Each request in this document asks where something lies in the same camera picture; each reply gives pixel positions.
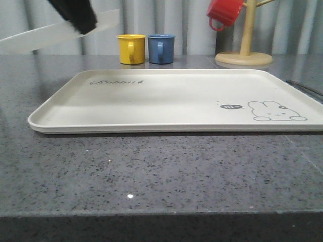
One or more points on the silver metal fork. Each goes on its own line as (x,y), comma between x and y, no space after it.
(291,82)

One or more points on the red mug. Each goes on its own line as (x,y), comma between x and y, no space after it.
(224,11)

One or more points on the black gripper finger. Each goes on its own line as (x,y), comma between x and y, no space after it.
(79,12)

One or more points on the yellow mug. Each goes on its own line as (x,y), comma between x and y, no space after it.
(132,48)

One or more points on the blue mug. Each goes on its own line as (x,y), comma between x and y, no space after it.
(161,48)

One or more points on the white round plate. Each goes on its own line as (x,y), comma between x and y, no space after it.
(56,33)

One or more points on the wooden mug tree stand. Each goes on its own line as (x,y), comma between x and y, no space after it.
(245,56)

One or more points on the cream rabbit serving tray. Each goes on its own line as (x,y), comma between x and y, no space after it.
(176,100)

